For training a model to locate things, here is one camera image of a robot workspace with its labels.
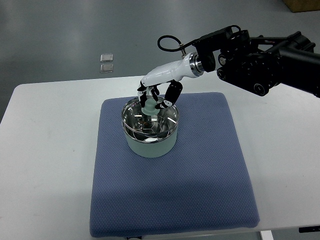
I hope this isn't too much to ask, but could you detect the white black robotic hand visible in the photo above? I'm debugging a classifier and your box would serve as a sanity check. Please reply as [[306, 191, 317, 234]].
[[137, 52, 205, 109]]

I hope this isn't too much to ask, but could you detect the glass lid with green knob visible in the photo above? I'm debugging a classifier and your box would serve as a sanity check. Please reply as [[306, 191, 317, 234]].
[[121, 98, 179, 143]]

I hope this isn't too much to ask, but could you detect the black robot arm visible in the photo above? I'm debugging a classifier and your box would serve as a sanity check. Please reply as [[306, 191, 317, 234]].
[[192, 25, 320, 97]]

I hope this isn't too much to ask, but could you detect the mint green pot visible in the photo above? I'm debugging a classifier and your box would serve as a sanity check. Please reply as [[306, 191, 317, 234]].
[[124, 96, 178, 158]]

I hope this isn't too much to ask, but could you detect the upper silver floor plate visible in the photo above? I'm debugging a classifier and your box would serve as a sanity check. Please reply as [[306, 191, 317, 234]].
[[100, 53, 114, 63]]

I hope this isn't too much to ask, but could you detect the blue quilted mat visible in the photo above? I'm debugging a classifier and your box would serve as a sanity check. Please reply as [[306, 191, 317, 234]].
[[90, 92, 260, 238]]

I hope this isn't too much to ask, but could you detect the brown cardboard box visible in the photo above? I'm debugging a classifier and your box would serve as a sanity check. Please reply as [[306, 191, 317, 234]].
[[282, 0, 320, 13]]

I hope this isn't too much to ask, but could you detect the white table leg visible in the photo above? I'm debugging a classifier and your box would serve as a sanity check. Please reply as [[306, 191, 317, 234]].
[[259, 230, 274, 240]]

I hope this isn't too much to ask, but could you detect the black cable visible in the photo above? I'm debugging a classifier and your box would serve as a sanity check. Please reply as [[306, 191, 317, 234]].
[[157, 35, 198, 57]]

